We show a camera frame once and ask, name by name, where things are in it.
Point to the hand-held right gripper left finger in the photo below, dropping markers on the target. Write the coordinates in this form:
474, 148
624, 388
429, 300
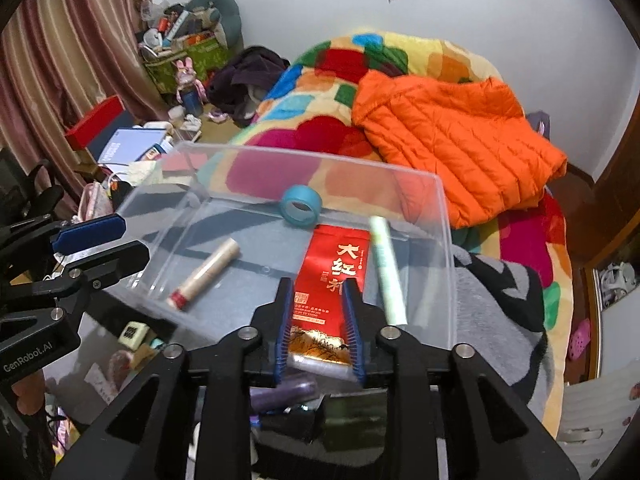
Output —
283, 330

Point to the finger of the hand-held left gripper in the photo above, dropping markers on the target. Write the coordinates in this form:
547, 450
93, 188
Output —
110, 265
90, 232

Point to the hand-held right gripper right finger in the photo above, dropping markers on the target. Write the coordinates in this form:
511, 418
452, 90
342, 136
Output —
351, 332

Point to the red foil packet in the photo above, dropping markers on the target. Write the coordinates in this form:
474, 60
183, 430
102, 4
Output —
325, 270

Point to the clear plastic storage box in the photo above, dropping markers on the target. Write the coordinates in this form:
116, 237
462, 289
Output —
225, 270

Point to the person's left hand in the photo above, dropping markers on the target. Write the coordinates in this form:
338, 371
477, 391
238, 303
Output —
30, 387

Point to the pink pouch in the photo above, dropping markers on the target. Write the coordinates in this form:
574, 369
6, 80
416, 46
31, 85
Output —
95, 202

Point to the dark tube with purple cap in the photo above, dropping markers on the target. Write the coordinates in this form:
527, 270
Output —
285, 392

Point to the white green tube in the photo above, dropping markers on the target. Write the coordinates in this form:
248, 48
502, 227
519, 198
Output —
387, 270

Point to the cream box with black dots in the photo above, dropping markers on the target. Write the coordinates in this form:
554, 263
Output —
134, 334

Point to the white packet with red print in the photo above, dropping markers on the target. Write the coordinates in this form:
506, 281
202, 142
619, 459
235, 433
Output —
102, 382

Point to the blue white booklet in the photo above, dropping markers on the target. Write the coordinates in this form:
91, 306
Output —
127, 145

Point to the beige tube with red cap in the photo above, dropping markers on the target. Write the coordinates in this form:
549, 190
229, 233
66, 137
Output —
205, 272

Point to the dark blue box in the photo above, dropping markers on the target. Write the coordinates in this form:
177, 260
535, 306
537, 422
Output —
112, 135

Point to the red box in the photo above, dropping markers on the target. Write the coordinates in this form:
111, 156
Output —
95, 120

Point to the blue tape roll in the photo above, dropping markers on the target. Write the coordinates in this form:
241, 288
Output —
287, 210

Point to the grey black blanket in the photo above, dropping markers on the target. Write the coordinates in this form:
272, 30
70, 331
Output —
500, 350

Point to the striped brown curtain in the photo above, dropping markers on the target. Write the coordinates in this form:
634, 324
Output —
65, 60

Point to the pink bunny toy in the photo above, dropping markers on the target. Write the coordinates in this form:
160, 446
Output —
186, 72

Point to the colourful patchwork blanket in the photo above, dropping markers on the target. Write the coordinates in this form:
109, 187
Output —
320, 132

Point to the green storage bin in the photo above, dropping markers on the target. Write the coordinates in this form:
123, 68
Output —
205, 57

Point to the orange puffer jacket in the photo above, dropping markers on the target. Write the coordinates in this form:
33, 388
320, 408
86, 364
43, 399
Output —
450, 145

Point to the dark clothes pile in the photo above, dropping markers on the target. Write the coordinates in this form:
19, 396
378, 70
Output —
250, 70

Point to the pink slipper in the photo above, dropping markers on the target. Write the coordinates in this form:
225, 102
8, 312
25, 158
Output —
580, 340

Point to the white plastic furniture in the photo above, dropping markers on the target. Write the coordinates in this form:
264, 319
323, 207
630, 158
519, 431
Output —
595, 420

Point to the white grey shoe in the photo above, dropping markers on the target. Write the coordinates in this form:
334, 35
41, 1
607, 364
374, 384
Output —
617, 280

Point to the brown wooden furniture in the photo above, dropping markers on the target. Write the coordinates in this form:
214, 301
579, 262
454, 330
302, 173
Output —
620, 200

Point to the black curved frame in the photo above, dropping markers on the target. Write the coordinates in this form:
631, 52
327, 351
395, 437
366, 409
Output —
42, 195

